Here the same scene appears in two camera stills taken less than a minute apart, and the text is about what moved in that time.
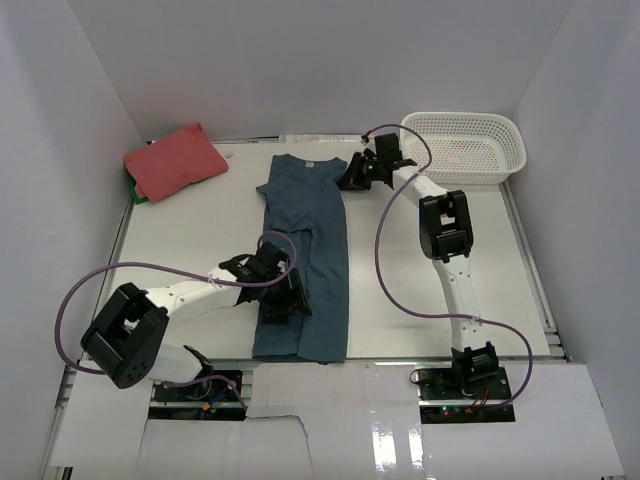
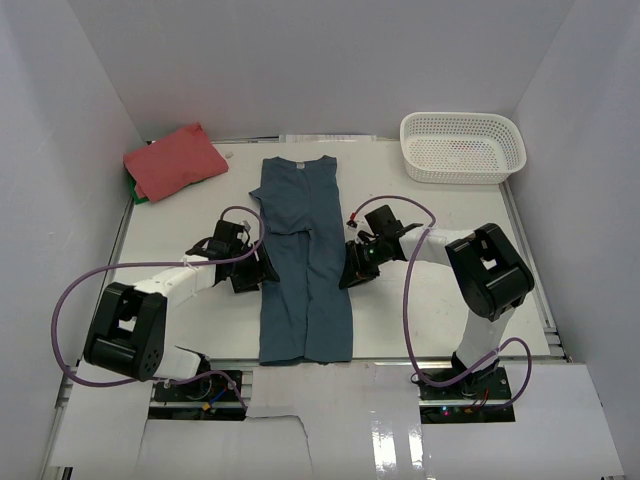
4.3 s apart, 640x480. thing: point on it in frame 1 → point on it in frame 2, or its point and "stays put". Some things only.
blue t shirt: [305, 202] stays put
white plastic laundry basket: [467, 148] stays put
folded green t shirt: [135, 197] stays put
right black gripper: [351, 180] → [355, 271]
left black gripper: [293, 299] → [261, 270]
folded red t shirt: [174, 163] stays put
